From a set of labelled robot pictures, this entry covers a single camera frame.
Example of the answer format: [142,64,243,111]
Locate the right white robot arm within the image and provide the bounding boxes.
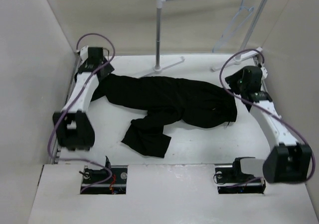
[219,66,316,184]

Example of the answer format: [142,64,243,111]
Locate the white clothes rack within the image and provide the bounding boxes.
[137,0,268,78]

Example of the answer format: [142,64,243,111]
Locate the left aluminium table rail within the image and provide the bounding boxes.
[47,51,78,164]

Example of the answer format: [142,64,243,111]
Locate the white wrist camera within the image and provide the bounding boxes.
[257,64,268,81]
[77,45,89,61]

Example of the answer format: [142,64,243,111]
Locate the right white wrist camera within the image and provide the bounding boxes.
[257,64,268,81]

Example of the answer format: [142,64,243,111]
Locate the aluminium table rail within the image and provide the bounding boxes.
[47,51,78,164]
[253,56,282,125]

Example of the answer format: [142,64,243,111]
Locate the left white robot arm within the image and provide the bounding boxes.
[52,46,114,151]

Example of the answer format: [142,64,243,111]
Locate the right aluminium table rail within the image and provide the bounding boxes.
[253,56,282,125]

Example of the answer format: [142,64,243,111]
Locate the black trousers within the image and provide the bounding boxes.
[91,74,237,158]

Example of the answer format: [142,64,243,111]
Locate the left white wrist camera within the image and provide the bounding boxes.
[77,45,89,61]

